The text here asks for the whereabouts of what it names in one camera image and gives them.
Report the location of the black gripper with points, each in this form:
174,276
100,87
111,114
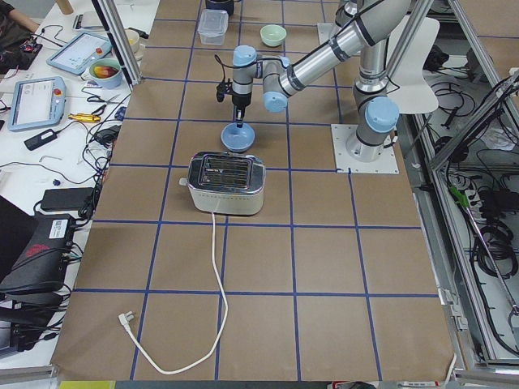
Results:
241,100

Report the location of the light blue bowl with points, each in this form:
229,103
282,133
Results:
238,138

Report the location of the light green bowl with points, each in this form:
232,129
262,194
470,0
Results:
273,35

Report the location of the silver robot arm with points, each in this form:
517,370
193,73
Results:
366,32

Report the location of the beige bowl with lemon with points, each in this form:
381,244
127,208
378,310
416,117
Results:
133,39

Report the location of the blue bowl with fruit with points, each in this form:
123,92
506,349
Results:
106,72

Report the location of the cream and chrome toaster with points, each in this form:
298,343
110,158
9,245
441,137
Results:
226,183

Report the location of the clear plastic lidded container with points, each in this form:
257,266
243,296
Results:
213,26

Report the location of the black scissors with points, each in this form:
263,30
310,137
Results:
102,100

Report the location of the teach pendant tablet far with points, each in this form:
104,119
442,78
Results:
80,53

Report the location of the teach pendant tablet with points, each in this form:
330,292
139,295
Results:
80,53
37,103

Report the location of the white chair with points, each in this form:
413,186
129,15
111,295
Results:
414,95

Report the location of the black power adapter brick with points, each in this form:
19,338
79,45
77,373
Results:
40,139

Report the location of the teach pendant tablet near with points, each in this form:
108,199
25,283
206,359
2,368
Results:
37,103

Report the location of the black electronics box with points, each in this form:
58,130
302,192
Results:
41,267

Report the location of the aluminium frame post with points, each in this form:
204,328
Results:
112,24

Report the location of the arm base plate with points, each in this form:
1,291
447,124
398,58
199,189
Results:
353,156
326,36

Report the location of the orange handled tool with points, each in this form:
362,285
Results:
87,118

